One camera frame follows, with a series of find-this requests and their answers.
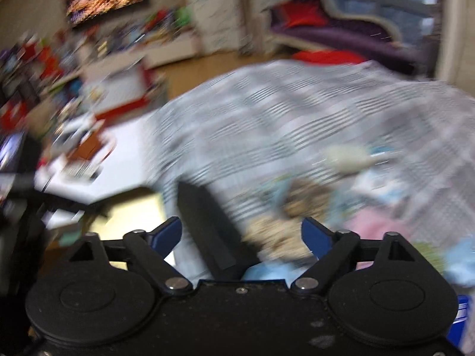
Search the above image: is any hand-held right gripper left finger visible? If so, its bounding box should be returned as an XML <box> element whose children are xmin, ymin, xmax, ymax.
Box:
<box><xmin>69</xmin><ymin>217</ymin><xmax>194</xmax><ymax>297</ymax></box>

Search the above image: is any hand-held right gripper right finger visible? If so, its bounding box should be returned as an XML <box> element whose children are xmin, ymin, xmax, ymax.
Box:
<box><xmin>290</xmin><ymin>217</ymin><xmax>418</xmax><ymax>297</ymax></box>

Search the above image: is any leopard print cloth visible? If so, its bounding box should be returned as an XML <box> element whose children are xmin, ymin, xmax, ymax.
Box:
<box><xmin>241</xmin><ymin>178</ymin><xmax>335</xmax><ymax>262</ymax></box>

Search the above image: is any dark rectangular box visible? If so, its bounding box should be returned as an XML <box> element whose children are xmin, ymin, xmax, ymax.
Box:
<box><xmin>176</xmin><ymin>181</ymin><xmax>260</xmax><ymax>280</ymax></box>

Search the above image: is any light blue cloth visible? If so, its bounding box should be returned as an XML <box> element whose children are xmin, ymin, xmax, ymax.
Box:
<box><xmin>243</xmin><ymin>260</ymin><xmax>308</xmax><ymax>282</ymax></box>

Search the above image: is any pink cloth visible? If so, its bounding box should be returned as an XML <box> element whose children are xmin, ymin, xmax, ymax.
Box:
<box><xmin>343</xmin><ymin>208</ymin><xmax>405</xmax><ymax>245</ymax></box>

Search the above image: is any white table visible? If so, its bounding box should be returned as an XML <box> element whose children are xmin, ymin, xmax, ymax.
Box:
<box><xmin>35</xmin><ymin>119</ymin><xmax>164</xmax><ymax>205</ymax></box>

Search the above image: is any white plush toy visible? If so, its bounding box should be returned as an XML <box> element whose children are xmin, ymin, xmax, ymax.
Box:
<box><xmin>323</xmin><ymin>144</ymin><xmax>372</xmax><ymax>175</ymax></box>

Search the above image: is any grey plaid blanket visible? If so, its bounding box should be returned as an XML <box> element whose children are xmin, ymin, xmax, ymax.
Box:
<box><xmin>143</xmin><ymin>59</ymin><xmax>475</xmax><ymax>290</ymax></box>

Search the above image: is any red and white box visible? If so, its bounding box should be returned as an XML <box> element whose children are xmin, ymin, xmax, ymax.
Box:
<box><xmin>83</xmin><ymin>63</ymin><xmax>149</xmax><ymax>119</ymax></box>

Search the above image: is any blue box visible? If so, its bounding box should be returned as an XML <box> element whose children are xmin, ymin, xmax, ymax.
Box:
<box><xmin>447</xmin><ymin>295</ymin><xmax>473</xmax><ymax>353</ymax></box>

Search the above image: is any red cushion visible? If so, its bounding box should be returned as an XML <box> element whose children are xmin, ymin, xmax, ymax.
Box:
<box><xmin>293</xmin><ymin>49</ymin><xmax>366</xmax><ymax>65</ymax></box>
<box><xmin>280</xmin><ymin>2</ymin><xmax>329</xmax><ymax>28</ymax></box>

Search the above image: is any purple chaise sofa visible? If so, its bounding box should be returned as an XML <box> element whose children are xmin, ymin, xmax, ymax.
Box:
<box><xmin>265</xmin><ymin>0</ymin><xmax>427</xmax><ymax>75</ymax></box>

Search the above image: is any shelf of colourful toys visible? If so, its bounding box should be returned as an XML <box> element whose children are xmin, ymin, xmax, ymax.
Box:
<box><xmin>0</xmin><ymin>7</ymin><xmax>197</xmax><ymax>138</ymax></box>

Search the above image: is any white cabinet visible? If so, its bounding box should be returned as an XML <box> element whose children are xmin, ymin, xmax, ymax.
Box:
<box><xmin>183</xmin><ymin>0</ymin><xmax>260</xmax><ymax>54</ymax></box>

